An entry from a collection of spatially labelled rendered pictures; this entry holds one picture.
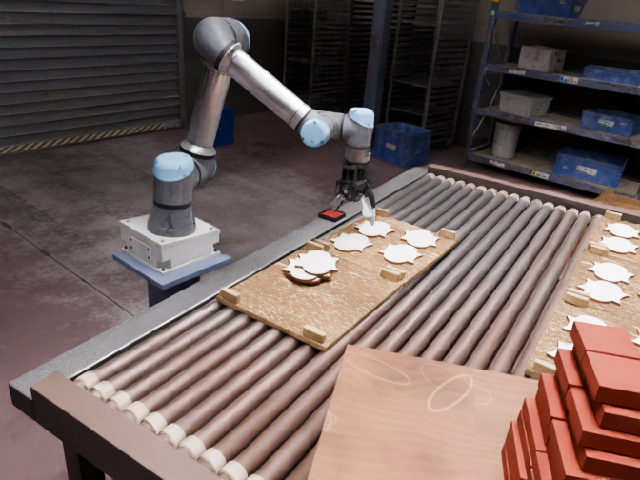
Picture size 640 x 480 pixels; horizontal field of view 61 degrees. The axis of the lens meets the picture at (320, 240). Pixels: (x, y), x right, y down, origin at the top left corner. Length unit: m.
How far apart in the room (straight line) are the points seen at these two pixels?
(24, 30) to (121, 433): 5.21
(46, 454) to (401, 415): 1.73
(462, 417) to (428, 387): 0.09
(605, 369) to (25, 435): 2.22
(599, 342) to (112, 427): 0.81
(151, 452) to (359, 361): 0.41
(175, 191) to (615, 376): 1.29
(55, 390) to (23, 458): 1.28
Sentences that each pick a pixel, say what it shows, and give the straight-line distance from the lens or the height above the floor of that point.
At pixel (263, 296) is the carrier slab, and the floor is 0.94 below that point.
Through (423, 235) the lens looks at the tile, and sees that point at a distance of 1.91.
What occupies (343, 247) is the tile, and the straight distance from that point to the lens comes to 1.74.
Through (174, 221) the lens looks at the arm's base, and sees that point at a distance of 1.71.
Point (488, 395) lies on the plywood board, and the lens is 1.08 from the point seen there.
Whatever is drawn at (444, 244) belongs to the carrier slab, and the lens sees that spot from 1.89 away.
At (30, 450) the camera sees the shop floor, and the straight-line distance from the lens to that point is 2.50.
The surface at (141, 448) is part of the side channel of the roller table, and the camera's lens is 1.05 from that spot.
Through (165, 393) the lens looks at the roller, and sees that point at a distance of 1.20.
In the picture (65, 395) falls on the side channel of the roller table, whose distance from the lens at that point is 1.19.
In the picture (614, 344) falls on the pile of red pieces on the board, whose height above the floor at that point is 1.31.
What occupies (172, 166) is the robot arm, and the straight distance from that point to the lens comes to 1.67.
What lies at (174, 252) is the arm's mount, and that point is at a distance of 1.71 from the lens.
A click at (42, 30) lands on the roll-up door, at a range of 6.09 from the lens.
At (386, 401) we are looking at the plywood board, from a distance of 1.01.
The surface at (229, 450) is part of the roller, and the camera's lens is 1.08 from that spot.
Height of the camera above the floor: 1.70
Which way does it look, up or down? 25 degrees down
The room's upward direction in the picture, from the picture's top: 5 degrees clockwise
